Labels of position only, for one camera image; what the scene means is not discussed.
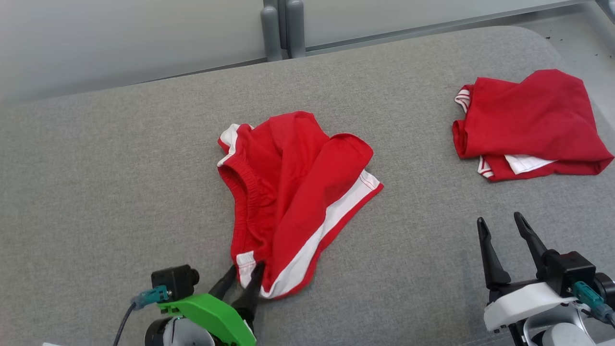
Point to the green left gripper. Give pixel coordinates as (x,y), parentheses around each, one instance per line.
(216,315)

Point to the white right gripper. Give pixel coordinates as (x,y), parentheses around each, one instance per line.
(519,302)

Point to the red shorts white side stripe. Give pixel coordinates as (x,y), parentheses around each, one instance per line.
(293,192)

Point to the red basketball jersey white trim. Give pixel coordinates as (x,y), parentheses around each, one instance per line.
(533,120)

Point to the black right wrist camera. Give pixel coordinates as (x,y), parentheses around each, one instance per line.
(569,269)

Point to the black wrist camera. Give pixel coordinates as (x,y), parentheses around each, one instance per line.
(569,269)
(175,281)

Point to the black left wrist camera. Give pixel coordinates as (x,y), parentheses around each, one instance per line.
(175,281)

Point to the teal left camera connector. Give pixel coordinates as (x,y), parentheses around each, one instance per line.
(151,297)

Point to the teal camera connector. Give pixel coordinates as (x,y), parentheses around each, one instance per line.
(151,297)
(591,298)

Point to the teal right camera connector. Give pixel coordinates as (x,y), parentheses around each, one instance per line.
(591,298)

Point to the grey baseboard rail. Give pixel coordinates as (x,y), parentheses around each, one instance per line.
(432,26)

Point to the grey vertical partition frame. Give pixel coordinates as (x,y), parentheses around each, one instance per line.
(283,19)

